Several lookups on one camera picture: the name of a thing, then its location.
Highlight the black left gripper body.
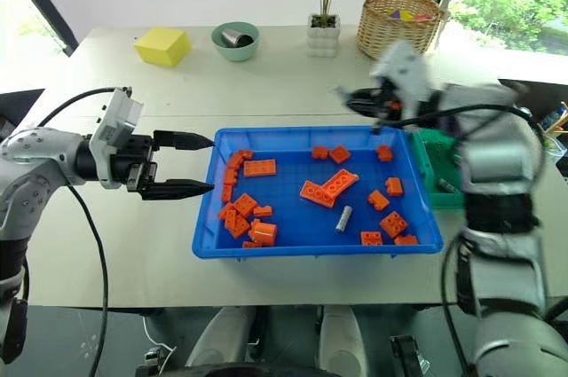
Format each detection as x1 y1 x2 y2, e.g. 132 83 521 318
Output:
109 132 159 194

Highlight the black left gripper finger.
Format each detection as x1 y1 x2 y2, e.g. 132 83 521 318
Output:
153 130 216 151
140 177 217 202

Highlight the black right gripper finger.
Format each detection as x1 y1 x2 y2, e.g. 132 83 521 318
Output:
347 100 388 121
345 88 383 104

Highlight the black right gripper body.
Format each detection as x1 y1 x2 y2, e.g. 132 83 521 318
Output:
376 76 404 123

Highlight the green plastic bin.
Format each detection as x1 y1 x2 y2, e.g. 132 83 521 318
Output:
409 127 468 211

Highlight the blue plastic bin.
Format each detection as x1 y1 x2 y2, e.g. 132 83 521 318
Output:
191 126 446 260

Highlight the woven wicker basket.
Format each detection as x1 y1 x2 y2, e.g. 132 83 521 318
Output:
356 0 452 61

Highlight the white ribbed plant pot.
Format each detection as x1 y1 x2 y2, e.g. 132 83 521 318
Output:
306 12 343 59

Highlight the long orange brick plate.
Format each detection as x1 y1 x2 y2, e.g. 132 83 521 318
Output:
316 169 360 197

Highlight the flat orange eight-stud plate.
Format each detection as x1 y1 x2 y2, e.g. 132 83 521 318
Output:
242 158 278 179

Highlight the rounded orange building block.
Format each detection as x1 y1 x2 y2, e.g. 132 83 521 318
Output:
248 218 279 247

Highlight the yellow box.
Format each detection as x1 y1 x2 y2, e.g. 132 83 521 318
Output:
133 26 193 68

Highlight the wide orange brick plate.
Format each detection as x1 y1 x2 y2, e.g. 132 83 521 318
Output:
299 179 339 208

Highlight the pale green bowl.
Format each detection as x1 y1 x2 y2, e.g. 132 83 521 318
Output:
209 20 261 63

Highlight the small metal cup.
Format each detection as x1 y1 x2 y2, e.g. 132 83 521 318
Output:
221 27 255 49

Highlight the dark flat panel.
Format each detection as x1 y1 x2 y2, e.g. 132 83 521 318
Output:
0 88 46 122

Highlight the white rounded shell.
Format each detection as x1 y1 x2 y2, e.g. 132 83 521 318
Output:
183 305 259 370
318 304 370 377

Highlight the black metal clamp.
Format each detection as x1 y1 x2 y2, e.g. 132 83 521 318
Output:
389 334 432 377

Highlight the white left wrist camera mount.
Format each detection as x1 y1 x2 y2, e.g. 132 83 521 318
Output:
88 86 146 191

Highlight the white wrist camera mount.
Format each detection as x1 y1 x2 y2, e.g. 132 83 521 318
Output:
88 86 146 191
370 41 439 117

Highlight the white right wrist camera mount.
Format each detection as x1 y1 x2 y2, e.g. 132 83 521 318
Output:
370 41 439 117

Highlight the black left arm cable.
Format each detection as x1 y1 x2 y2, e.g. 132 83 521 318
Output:
35 86 134 377

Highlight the thin white cable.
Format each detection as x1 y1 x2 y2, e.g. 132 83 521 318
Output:
140 317 179 357

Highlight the black window frame bar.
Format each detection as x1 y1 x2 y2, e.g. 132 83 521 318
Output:
12 0 75 58

